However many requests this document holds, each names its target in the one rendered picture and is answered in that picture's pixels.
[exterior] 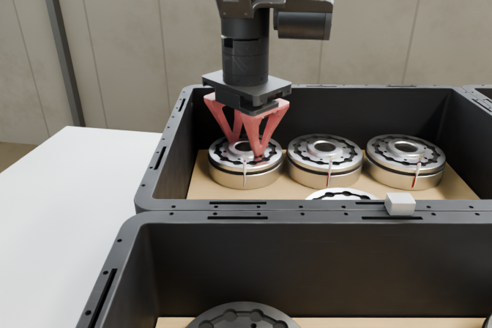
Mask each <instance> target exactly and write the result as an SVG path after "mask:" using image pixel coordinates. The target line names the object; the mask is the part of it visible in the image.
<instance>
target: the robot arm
mask: <svg viewBox="0 0 492 328"><path fill-rule="evenodd" d="M215 2H216V5H217V10H218V13H219V16H220V22H221V34H222V36H221V43H222V64H223V69H222V70H219V71H217V72H211V73H209V74H205V75H202V85H203V86H211V87H214V88H215V92H213V93H211V94H208V95H205V96H204V102H205V103H206V105H207V107H208V108H209V110H210V111H211V112H212V115H213V116H214V117H215V119H216V120H217V122H218V124H219V125H220V127H221V129H222V131H223V132H224V134H225V136H226V138H227V140H228V142H229V143H230V142H232V141H235V140H237V139H239V135H240V132H241V129H242V123H243V124H244V126H245V130H246V133H247V136H248V139H249V142H250V145H251V148H252V150H253V154H254V156H255V157H258V156H260V155H262V154H263V153H264V151H265V149H266V147H267V144H268V143H269V140H270V138H271V136H272V134H273V132H274V130H275V128H276V127H277V125H278V124H279V122H280V120H281V119H282V118H283V116H284V114H285V113H286V111H287V110H288V108H289V101H286V100H282V99H280V98H279V99H276V100H272V98H274V97H275V94H277V93H280V94H279V95H280V96H281V97H285V96H286V95H289V94H291V82H289V81H285V80H282V79H279V78H276V77H272V76H270V75H269V16H270V8H273V28H274V30H277V33H278V39H293V40H329V38H330V32H331V26H332V11H333V4H334V2H335V1H334V0H215ZM226 105H227V106H229V107H231V108H234V128H233V132H232V131H231V128H230V127H229V125H228V122H227V120H226V117H225V115H224V113H223V110H222V107H223V106H226ZM266 117H269V118H268V121H267V123H266V127H265V130H264V134H263V137H262V139H261V143H259V139H258V126H259V125H260V123H261V120H262V119H264V118H266Z"/></svg>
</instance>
